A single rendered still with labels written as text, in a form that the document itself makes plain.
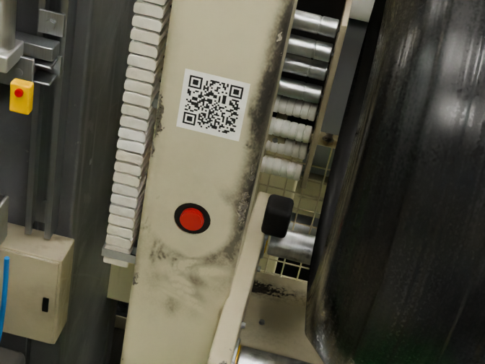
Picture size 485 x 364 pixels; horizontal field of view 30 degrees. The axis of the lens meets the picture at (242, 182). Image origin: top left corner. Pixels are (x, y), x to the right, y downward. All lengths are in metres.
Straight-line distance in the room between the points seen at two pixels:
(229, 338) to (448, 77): 0.46
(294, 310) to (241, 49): 0.54
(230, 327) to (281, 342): 0.23
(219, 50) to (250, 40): 0.04
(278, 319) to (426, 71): 0.65
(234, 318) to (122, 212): 0.19
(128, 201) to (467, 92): 0.48
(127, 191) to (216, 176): 0.12
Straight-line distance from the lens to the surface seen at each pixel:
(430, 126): 0.83
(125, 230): 1.17
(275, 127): 1.48
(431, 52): 0.85
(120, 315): 2.30
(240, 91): 1.02
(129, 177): 1.12
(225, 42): 1.00
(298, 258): 1.37
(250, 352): 1.16
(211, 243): 1.13
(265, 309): 1.41
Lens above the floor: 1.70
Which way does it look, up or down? 32 degrees down
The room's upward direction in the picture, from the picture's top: 12 degrees clockwise
